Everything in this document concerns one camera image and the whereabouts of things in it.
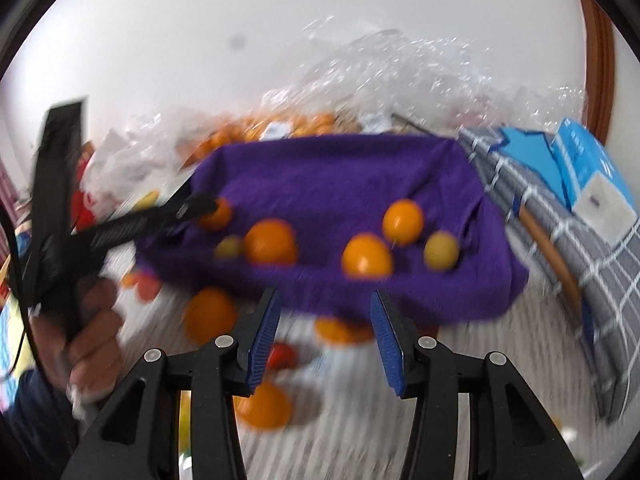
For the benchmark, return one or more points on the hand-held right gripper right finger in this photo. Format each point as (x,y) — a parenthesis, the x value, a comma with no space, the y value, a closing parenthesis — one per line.
(390,350)

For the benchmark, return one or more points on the person's left forearm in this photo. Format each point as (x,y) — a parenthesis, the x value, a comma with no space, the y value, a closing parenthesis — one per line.
(40,425)

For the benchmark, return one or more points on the blue tissue box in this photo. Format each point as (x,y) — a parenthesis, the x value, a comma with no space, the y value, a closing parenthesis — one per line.
(592,180)

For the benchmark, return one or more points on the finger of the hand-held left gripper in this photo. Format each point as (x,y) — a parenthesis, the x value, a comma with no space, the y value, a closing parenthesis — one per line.
(150,222)

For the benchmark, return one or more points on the fruit print tablecloth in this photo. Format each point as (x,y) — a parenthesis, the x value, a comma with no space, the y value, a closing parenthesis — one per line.
(350,435)

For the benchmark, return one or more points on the grey checked cloth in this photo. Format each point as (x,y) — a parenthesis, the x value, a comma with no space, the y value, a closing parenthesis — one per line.
(605,320)

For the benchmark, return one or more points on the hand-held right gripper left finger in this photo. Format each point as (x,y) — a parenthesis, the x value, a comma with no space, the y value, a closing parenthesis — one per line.
(262,340)

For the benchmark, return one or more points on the small red fruit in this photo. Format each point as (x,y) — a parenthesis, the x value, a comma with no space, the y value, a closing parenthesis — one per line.
(282,355)

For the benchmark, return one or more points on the clear bag of oranges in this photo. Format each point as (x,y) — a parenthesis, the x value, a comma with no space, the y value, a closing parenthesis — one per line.
(260,130)

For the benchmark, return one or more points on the small yellow green fruit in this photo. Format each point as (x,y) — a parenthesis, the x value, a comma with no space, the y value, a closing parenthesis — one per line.
(230,248)
(441,250)

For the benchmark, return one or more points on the blue printed pillow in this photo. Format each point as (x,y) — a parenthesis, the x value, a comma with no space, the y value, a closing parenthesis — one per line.
(11,330)

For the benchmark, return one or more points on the orange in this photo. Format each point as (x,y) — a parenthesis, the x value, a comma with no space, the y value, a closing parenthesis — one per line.
(270,242)
(340,331)
(367,256)
(210,315)
(265,407)
(220,215)
(403,221)

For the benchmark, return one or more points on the wooden stick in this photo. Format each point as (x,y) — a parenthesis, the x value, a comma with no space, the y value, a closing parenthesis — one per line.
(552,260)

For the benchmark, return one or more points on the clear plastic bag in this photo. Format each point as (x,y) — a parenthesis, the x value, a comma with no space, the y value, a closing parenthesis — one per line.
(145,150)

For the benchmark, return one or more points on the purple towel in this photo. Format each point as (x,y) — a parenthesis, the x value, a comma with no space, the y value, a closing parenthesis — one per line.
(330,185)

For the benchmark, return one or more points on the clear plastic wrap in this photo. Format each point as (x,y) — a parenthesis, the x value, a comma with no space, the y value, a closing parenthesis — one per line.
(425,75)

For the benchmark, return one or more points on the person's left hand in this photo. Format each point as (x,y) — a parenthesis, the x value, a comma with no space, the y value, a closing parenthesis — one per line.
(97,340)

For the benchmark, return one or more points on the blue paper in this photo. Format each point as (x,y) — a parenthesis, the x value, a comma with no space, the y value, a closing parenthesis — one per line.
(530,160)

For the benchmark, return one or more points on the wooden door frame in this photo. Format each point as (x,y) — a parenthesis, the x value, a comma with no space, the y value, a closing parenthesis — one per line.
(597,60)

